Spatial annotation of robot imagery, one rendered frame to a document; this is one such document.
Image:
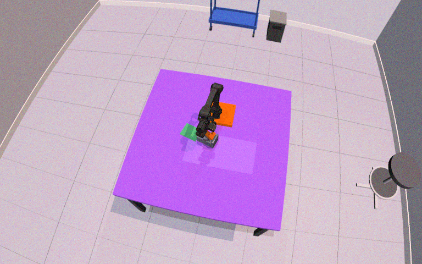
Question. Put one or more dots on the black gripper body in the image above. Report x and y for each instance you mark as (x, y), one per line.
(203, 134)

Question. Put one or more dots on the orange l-shaped part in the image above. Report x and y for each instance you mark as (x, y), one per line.
(209, 135)

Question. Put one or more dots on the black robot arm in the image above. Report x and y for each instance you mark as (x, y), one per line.
(208, 108)

